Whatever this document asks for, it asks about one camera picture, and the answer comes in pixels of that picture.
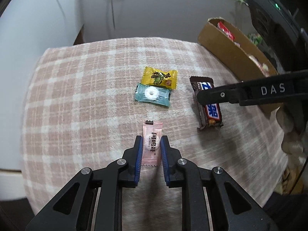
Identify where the pale snack packet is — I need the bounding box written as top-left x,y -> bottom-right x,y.
249,54 -> 270,76

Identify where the red snack packet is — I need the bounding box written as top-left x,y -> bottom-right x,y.
217,21 -> 235,41

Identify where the pink plaid blanket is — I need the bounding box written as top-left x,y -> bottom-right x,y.
19,37 -> 289,231

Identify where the yellow candy packet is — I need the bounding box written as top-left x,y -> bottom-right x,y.
141,66 -> 178,89

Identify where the brown wooden furniture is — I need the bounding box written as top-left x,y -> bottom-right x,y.
72,24 -> 85,46

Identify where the teal candy packet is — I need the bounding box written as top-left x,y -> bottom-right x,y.
134,82 -> 172,107

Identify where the person's right forearm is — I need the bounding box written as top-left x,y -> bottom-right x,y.
275,105 -> 308,195

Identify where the dark chocolate bar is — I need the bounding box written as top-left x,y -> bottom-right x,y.
189,75 -> 224,130

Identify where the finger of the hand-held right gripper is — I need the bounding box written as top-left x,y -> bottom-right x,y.
196,81 -> 241,106

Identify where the pink candy packet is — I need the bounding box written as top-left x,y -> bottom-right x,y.
141,120 -> 163,166

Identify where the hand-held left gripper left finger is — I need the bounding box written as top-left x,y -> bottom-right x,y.
25,135 -> 144,231

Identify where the cardboard box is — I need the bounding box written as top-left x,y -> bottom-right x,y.
197,17 -> 281,116

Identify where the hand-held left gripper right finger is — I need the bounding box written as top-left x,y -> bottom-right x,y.
160,135 -> 267,231

